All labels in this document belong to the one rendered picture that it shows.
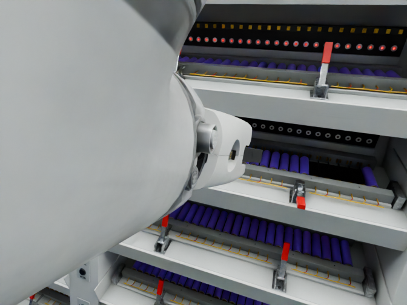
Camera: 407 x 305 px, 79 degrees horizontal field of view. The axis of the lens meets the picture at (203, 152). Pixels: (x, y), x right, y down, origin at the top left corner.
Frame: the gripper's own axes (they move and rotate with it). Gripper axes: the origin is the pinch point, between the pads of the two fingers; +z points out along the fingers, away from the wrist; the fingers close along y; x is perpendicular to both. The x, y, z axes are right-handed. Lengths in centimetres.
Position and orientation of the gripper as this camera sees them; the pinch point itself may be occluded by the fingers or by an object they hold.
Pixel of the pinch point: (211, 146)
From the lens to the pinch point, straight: 28.8
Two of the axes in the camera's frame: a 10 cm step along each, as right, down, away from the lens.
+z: 2.8, -0.1, 9.6
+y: -9.5, -1.7, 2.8
